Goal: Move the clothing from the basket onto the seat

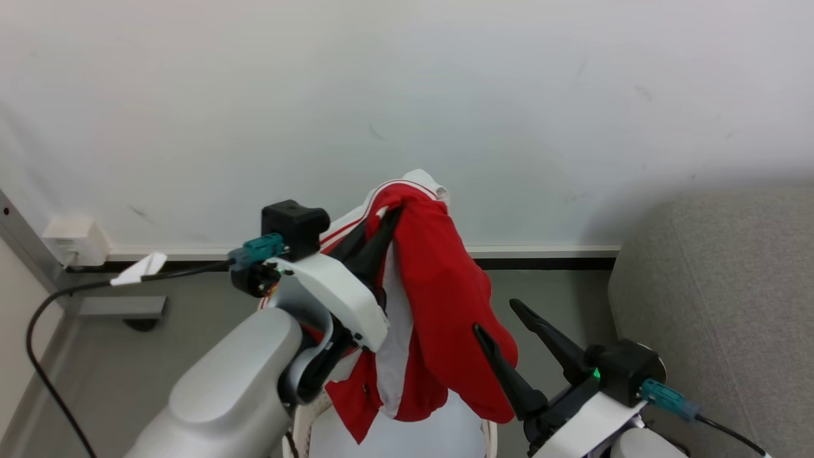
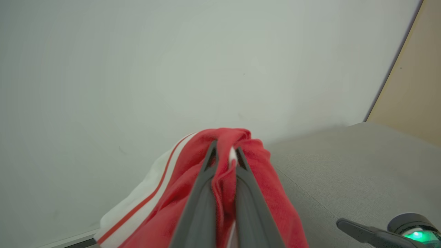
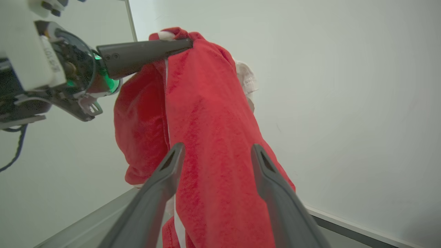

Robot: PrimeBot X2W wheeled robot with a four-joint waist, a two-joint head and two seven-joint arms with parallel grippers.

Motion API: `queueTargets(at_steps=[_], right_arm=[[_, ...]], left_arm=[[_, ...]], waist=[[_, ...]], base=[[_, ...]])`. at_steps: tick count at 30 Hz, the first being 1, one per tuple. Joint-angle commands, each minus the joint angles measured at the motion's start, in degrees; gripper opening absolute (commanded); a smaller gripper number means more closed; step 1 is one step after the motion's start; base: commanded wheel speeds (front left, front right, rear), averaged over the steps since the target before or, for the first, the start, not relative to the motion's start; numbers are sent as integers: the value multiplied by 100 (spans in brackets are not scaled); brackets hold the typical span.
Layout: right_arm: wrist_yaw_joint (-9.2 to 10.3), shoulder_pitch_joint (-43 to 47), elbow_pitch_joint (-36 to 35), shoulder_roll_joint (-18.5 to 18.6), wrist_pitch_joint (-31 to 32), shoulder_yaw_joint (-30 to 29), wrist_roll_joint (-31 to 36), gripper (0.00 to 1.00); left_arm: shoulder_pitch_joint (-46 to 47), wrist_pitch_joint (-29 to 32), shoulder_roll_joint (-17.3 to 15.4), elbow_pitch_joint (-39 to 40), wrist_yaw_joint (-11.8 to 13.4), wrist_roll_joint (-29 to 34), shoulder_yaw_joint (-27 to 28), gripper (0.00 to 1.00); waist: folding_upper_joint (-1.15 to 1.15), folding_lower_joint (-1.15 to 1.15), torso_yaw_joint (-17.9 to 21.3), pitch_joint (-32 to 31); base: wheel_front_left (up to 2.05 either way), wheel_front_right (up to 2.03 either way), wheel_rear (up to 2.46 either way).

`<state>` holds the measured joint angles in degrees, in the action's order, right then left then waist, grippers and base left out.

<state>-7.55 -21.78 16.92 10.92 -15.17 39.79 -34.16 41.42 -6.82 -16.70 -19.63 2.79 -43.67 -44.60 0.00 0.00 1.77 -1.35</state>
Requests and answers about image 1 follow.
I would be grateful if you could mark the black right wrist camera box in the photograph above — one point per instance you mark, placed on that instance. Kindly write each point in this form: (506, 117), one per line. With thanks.
(626, 372)

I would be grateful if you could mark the pale blue cloth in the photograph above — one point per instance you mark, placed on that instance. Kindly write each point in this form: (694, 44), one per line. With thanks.
(439, 436)

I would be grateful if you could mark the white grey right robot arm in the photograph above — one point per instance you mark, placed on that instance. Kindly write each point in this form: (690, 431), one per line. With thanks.
(642, 446)

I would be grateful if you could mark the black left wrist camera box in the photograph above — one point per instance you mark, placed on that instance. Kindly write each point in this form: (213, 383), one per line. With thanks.
(294, 226)

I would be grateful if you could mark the white black skirting board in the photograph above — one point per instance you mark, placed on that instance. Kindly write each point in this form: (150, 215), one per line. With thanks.
(547, 252)

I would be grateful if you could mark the grey fabric sofa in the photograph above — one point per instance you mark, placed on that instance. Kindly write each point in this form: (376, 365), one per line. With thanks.
(731, 305)

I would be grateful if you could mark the beige partition panel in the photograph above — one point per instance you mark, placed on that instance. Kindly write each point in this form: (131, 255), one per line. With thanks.
(22, 331)

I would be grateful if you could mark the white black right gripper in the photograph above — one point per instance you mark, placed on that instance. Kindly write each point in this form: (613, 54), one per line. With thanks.
(572, 426)

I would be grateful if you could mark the white perforated laundry basket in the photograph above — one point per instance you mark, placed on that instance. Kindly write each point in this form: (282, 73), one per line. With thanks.
(305, 426)

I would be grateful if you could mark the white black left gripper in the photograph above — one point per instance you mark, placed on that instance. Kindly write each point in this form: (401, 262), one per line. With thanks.
(343, 299)

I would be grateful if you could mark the grey metal table leg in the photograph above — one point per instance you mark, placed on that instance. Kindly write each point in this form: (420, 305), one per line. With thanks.
(121, 307)

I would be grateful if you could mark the white wall socket box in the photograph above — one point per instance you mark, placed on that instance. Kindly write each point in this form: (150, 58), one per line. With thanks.
(75, 240)

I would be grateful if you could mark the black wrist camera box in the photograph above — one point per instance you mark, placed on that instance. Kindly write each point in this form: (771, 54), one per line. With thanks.
(626, 372)
(294, 226)

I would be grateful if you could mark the red white sports garment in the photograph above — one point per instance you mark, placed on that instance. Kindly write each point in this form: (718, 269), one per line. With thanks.
(445, 286)

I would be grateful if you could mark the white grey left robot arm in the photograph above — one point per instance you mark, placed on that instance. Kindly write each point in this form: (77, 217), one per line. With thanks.
(222, 394)

